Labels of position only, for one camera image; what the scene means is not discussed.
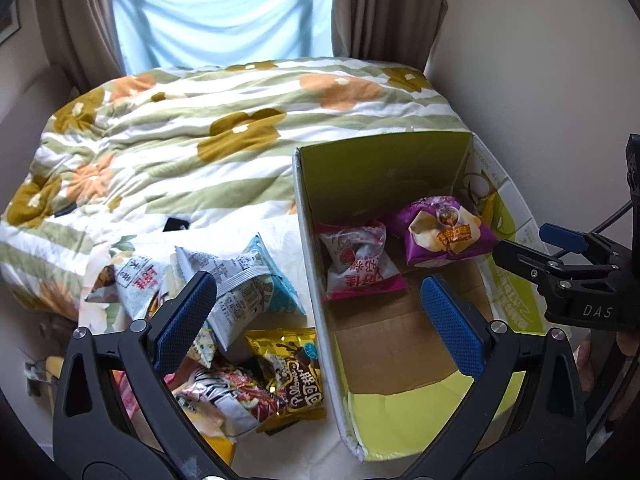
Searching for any left brown curtain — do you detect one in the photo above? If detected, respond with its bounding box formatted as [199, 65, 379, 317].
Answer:
[35, 0, 125, 91]

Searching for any pork floss snack bag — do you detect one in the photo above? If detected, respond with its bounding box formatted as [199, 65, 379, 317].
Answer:
[175, 394, 235, 466]

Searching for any purple snack bag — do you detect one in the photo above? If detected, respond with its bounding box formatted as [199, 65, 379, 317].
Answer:
[383, 195, 498, 268]

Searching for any sponge crunch snack bag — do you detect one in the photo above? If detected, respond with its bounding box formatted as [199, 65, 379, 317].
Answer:
[174, 365, 285, 438]

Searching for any brown curtain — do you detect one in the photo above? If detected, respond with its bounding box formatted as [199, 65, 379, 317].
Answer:
[35, 0, 125, 91]
[332, 0, 448, 70]

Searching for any white padded headboard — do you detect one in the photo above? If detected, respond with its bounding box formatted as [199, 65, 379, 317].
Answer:
[0, 65, 74, 210]

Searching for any framed town picture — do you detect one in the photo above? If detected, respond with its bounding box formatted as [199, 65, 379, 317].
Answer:
[0, 0, 21, 44]

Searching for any person right hand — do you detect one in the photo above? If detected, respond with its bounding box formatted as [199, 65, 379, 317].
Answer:
[574, 331, 640, 396]

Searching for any floral striped duvet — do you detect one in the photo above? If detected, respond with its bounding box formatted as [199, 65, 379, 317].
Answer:
[1, 58, 465, 319]

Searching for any right brown curtain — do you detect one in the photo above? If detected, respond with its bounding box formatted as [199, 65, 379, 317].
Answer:
[332, 0, 448, 70]

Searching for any pink white snack bag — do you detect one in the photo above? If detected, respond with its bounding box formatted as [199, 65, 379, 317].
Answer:
[316, 220, 407, 301]

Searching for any grey blue snack bag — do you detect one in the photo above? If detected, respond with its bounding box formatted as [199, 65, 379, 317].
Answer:
[175, 235, 306, 351]

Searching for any green cardboard box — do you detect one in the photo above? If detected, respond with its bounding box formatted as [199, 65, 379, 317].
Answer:
[292, 131, 541, 462]

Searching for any white red text snack bag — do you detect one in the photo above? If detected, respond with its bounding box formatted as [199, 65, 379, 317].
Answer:
[86, 252, 167, 320]

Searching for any gold chocolate snack bag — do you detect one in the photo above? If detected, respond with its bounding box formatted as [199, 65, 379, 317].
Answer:
[244, 327, 326, 434]

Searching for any light blue window cloth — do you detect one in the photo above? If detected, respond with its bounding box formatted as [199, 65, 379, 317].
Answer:
[112, 0, 332, 74]

